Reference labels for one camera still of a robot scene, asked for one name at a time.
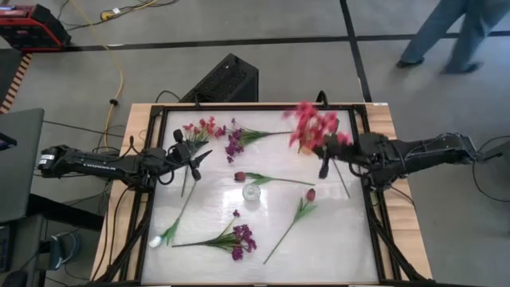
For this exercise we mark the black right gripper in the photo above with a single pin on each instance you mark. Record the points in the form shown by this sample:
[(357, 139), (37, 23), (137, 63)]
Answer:
[(342, 153)]

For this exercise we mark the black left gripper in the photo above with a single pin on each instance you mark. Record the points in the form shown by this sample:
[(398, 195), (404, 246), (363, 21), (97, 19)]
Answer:
[(183, 153)]

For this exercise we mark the green flower stems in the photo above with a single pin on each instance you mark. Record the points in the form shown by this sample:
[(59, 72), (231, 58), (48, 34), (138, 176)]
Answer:
[(312, 127)]

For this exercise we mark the small red flower bunch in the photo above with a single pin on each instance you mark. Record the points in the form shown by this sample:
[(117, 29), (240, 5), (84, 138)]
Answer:
[(207, 128)]

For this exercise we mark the red artificial tulip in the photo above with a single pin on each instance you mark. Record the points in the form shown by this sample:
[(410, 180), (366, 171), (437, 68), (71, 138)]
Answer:
[(311, 194), (240, 176)]

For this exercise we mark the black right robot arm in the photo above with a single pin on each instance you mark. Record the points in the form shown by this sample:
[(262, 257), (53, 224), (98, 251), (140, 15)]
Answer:
[(422, 153)]

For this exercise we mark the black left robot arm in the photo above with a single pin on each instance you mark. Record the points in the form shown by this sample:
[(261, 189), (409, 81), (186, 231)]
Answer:
[(99, 163)]

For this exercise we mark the clear glass vase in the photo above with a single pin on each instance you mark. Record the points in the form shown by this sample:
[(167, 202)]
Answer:
[(251, 192)]

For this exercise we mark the purple artificial flower bunch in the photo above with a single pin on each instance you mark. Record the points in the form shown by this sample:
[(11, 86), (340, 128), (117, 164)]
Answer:
[(235, 147), (241, 233)]

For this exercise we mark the black perforated computer case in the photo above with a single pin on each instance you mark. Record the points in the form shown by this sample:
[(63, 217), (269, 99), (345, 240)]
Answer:
[(227, 79)]

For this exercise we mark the white artificial tulip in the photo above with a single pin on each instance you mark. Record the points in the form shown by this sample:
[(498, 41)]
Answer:
[(155, 241)]

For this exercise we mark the person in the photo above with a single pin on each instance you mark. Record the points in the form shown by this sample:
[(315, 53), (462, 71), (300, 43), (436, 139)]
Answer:
[(422, 40)]

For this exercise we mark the blue grey power brick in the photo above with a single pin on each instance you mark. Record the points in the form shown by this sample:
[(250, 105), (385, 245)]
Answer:
[(60, 251)]

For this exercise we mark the grey flat panel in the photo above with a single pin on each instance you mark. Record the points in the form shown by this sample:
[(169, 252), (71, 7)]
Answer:
[(20, 167)]

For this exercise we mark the red black tool case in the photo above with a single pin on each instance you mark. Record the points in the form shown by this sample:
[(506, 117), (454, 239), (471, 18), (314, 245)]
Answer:
[(24, 28)]

